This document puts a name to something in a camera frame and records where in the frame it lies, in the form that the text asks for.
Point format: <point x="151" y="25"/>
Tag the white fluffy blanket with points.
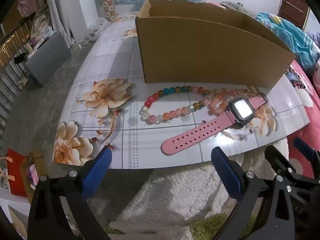
<point x="175" y="200"/>

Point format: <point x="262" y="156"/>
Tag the grey pillow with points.
<point x="240" y="8"/>

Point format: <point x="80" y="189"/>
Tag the pink floral quilt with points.
<point x="308" y="120"/>

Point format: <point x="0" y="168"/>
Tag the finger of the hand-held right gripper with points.
<point x="303" y="146"/>
<point x="277" y="158"/>

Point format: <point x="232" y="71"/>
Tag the brown cardboard box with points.
<point x="200" y="50"/>

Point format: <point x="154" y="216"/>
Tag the pink hanging garment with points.
<point x="27" y="2"/>

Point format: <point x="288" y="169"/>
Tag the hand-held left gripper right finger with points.
<point x="226" y="172"/>

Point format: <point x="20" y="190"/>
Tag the orange checkered panel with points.
<point x="107" y="2"/>

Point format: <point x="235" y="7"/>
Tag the white plastic bag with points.
<point x="98" y="26"/>

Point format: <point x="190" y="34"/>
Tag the pile of pale fabrics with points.
<point x="41" y="27"/>

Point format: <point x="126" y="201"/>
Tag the purple cloth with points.
<point x="314" y="38"/>

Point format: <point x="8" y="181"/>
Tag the blue patterned quilt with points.
<point x="292" y="35"/>

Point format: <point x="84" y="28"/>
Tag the red gift bag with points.
<point x="16" y="175"/>

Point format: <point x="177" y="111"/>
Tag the brown paper bag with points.
<point x="25" y="170"/>

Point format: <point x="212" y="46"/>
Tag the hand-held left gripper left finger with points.
<point x="97" y="172"/>

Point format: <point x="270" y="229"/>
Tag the brown wooden door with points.
<point x="292" y="5"/>

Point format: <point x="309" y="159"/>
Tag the white curtain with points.
<point x="60" y="12"/>

